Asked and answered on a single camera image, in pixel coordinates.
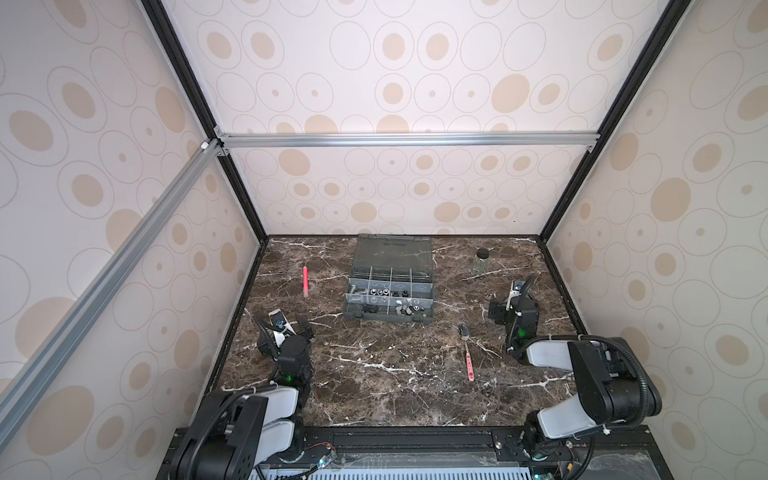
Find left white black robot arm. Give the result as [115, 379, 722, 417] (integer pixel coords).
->
[165, 309, 314, 479]

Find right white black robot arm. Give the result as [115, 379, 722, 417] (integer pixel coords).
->
[488, 274, 662, 450]

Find silver hex nuts in organizer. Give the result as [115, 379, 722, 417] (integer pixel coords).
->
[368, 288, 409, 298]

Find wing nuts inside organizer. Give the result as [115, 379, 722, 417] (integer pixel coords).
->
[395, 302, 424, 317]

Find small black-lidded glass jar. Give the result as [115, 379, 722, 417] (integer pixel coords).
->
[473, 247, 490, 275]

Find pink marker pen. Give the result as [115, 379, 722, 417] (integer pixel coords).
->
[302, 266, 309, 298]

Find grey compartment organizer box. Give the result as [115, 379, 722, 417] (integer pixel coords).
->
[342, 234, 435, 325]

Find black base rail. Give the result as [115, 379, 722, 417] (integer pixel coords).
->
[158, 425, 672, 479]

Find horizontal aluminium frame bar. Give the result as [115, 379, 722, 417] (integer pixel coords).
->
[220, 131, 600, 148]

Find left diagonal aluminium frame bar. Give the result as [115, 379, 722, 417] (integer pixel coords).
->
[1, 139, 222, 449]

